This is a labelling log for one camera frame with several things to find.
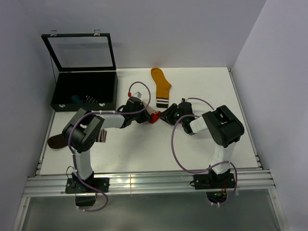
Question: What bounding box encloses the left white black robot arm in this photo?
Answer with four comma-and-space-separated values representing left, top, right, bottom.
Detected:
62, 96, 152, 194

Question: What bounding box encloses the black glass-lid display box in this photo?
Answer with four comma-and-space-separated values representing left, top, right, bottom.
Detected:
41, 30, 118, 112

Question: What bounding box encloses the black white striped ankle sock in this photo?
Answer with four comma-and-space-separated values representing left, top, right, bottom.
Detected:
85, 95, 98, 103

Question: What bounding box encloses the beige red reindeer sock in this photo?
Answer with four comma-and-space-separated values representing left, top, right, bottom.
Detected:
142, 101, 161, 124

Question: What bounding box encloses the aluminium mounting rail frame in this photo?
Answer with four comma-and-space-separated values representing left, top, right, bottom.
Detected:
12, 68, 289, 231

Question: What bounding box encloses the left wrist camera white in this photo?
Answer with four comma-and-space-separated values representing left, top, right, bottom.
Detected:
132, 91, 142, 99

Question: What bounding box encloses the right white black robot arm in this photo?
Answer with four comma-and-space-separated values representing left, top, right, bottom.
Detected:
159, 101, 244, 193

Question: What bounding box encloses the mustard yellow striped sock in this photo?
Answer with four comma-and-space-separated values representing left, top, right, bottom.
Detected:
151, 68, 171, 108

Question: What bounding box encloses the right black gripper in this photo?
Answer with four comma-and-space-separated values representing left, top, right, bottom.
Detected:
157, 103, 185, 126

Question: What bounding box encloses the brown pink striped sock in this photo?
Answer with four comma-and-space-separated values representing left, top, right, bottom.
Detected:
47, 129, 107, 149

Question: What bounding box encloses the teal sock with red heel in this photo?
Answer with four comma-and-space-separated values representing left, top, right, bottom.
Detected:
71, 95, 85, 104

